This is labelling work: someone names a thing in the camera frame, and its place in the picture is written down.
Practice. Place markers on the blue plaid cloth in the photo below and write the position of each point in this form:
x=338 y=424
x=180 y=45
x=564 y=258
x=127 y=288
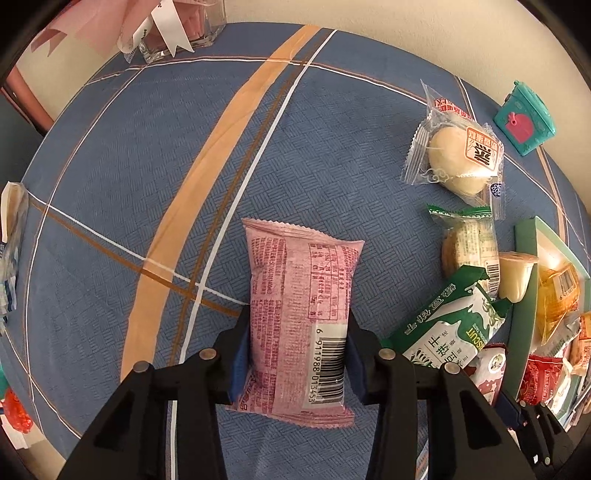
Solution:
x=346 y=138

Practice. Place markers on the clear pastry packet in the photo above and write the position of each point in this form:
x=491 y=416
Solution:
x=455 y=157

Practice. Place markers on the white ribbon tag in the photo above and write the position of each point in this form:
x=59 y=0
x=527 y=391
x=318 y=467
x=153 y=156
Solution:
x=173 y=27
x=131 y=41

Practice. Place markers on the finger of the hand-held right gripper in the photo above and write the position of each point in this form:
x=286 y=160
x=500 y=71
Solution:
x=510 y=408

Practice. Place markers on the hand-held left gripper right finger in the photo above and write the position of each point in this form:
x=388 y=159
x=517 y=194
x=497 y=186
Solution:
x=360 y=369

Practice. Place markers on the pink snack packet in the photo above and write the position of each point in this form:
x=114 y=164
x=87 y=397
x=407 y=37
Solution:
x=295 y=295

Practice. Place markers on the green-edged cookie packet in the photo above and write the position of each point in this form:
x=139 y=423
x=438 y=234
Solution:
x=471 y=244

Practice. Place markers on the clear yellow snack packet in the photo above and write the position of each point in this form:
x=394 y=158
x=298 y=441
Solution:
x=556 y=295

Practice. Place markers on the clear blue-print packet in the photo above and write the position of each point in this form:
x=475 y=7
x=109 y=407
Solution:
x=11 y=240

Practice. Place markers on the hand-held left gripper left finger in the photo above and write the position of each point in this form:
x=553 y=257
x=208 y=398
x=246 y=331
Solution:
x=238 y=369

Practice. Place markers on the red white snack packet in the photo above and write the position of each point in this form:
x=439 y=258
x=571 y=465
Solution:
x=489 y=369

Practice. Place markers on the green white biscuit packet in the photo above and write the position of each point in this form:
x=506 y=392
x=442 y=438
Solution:
x=438 y=332

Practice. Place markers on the glass jar with pink filling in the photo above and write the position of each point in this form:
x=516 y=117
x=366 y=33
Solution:
x=194 y=27

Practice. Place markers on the pink ribbon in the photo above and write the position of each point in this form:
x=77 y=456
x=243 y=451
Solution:
x=74 y=23

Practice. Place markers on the orange snack packet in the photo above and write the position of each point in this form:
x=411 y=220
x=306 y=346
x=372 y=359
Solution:
x=584 y=337

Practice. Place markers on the teal toy box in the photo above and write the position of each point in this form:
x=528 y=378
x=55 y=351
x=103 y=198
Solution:
x=524 y=117

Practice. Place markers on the red mesh packet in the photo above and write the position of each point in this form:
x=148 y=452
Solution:
x=16 y=410

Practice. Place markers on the white tray box green rim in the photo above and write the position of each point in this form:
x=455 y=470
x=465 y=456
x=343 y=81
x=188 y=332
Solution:
x=526 y=286

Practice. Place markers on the pale jelly cup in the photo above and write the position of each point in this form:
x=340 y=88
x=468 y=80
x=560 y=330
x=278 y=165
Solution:
x=515 y=277

